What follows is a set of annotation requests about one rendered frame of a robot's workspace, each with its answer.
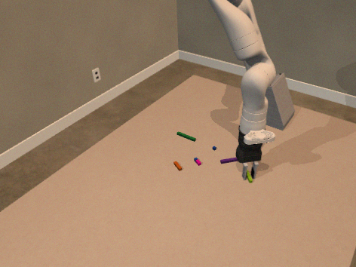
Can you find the orange rod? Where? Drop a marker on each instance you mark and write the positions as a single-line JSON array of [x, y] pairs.
[[177, 166]]

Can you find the purple rod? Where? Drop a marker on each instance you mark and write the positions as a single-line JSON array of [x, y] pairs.
[[228, 160]]

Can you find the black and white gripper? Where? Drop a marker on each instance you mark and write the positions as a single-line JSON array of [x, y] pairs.
[[252, 132]]

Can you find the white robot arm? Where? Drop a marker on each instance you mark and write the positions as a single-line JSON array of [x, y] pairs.
[[239, 23]]

